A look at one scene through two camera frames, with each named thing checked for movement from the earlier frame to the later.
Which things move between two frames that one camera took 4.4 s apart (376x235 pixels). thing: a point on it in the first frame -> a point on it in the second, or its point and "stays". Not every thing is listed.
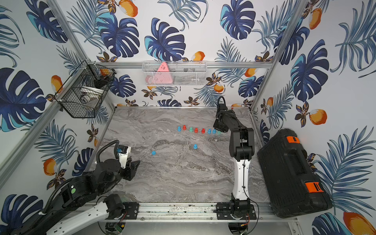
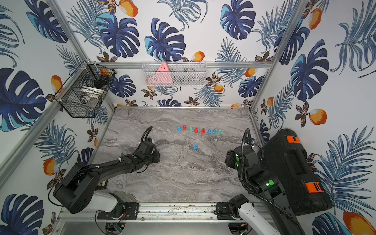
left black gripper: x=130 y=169 -> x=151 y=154
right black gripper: x=215 y=126 -> x=230 y=156
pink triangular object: x=163 y=76 stays
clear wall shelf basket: x=175 y=73 stays
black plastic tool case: x=293 y=188 stays
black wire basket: x=82 y=93 stays
